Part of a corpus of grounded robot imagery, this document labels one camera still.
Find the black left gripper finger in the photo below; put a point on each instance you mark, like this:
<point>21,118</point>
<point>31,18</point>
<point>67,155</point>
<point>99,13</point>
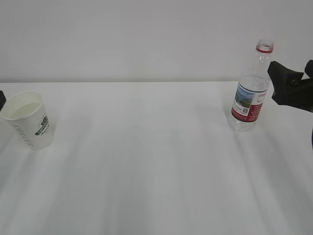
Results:
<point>2,100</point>

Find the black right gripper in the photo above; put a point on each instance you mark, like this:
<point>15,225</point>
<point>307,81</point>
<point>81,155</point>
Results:
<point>289,88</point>

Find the white paper cup green logo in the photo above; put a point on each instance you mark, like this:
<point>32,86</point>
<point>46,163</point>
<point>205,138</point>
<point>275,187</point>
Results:
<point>26,113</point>

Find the clear plastic water bottle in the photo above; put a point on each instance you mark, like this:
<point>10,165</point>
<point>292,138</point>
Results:
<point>252,88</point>

